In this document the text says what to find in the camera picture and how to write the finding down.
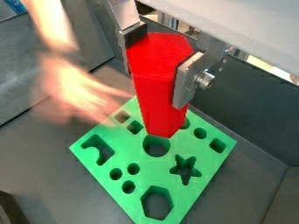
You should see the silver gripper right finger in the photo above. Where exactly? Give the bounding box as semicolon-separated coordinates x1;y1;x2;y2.
172;31;228;109

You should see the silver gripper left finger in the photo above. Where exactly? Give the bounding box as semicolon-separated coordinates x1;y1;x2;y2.
104;0;146;73

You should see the red hexagonal prism block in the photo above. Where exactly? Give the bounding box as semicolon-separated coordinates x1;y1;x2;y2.
125;32;193;138

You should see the blurred human hand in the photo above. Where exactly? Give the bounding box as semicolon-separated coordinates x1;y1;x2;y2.
21;0;130;125

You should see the green shape sorter board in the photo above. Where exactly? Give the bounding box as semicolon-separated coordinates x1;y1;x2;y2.
69;99;236;224

